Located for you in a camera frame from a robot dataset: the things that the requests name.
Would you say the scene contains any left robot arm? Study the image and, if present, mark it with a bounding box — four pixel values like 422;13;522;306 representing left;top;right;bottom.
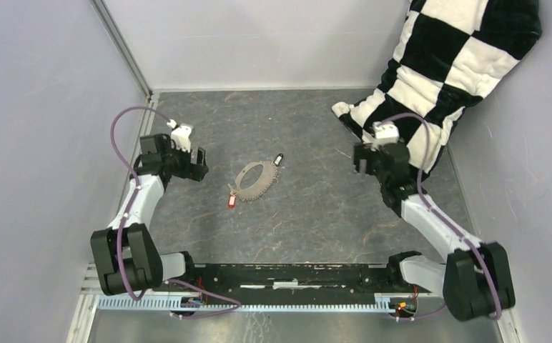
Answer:
90;134;209;299

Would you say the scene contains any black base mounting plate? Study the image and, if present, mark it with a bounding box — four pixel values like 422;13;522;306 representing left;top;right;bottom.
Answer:
184;264;416;305

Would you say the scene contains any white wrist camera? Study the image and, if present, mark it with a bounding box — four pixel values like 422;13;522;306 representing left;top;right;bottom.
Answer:
371;121;400;149
170;124;193;153

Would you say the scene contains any large metal keyring plate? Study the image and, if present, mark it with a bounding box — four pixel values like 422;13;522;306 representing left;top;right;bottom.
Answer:
227;159;281;203

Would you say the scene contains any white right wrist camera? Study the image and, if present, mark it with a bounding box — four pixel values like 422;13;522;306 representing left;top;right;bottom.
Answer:
371;121;400;149

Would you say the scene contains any aluminium frame rail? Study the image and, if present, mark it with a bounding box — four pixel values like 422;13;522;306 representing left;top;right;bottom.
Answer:
80;263;511;298

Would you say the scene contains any black and white checkered blanket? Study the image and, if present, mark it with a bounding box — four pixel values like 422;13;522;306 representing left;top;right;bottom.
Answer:
332;0;542;175

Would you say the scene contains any white slotted cable duct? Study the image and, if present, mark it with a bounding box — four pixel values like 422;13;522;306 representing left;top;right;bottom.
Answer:
97;295;395;314

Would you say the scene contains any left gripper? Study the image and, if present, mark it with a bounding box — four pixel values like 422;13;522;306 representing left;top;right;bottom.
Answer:
163;139;210;182

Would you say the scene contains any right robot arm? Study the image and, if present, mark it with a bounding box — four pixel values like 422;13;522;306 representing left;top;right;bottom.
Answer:
353;143;516;322

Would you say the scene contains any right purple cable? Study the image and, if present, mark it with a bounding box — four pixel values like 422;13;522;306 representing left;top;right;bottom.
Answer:
379;112;503;323

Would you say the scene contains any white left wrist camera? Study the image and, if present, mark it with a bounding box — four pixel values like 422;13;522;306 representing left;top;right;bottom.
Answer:
170;124;193;153

